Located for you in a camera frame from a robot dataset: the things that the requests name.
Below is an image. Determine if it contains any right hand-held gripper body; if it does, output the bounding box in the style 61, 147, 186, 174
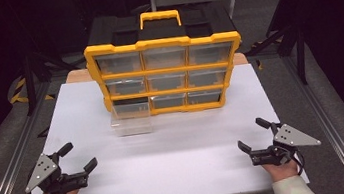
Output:
246, 119, 324, 170

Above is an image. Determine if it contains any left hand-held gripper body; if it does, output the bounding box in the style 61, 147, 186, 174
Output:
21, 148, 93, 194

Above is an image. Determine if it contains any person's right hand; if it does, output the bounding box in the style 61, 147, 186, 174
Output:
261, 156, 302, 185

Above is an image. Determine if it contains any clear plastic drawer bin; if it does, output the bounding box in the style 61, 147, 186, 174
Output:
107, 96, 154, 139

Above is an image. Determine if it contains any black metal stand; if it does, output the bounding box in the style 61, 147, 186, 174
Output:
18, 44, 79, 118
240, 0, 312, 93

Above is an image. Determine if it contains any grid of clear drawers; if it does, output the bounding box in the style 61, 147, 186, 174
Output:
93, 37, 241, 118

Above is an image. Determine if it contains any yellow black drawer organizer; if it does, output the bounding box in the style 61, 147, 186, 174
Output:
78, 0, 251, 127

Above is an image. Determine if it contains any right hand-held gripper cable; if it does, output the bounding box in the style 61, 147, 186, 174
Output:
287, 147, 307, 177

